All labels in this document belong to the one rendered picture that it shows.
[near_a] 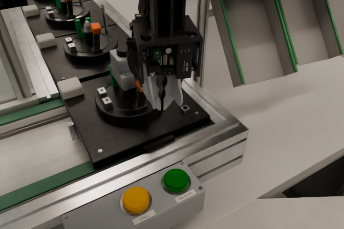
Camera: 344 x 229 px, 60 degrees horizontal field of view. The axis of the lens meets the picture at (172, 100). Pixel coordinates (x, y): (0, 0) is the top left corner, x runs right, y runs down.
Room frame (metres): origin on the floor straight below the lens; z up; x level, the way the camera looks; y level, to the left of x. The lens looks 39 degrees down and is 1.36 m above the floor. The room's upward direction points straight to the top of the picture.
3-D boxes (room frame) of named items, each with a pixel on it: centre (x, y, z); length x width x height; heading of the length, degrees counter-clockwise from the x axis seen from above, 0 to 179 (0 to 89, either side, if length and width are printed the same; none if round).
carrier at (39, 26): (0.92, 0.34, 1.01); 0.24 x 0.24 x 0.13; 30
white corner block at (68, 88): (0.52, 0.22, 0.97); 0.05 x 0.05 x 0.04; 30
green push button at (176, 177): (0.29, -0.01, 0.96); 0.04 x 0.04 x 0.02
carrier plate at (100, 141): (0.48, 0.09, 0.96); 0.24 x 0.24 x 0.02; 30
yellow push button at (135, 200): (0.25, 0.05, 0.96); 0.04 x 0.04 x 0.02
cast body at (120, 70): (0.49, 0.09, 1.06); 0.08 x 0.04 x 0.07; 30
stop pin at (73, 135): (0.42, 0.20, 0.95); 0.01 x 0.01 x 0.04; 30
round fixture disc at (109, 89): (0.48, 0.09, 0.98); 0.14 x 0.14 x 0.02
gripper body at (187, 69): (0.33, 0.01, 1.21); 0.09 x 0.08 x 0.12; 13
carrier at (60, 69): (0.70, 0.21, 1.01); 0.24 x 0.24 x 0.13; 30
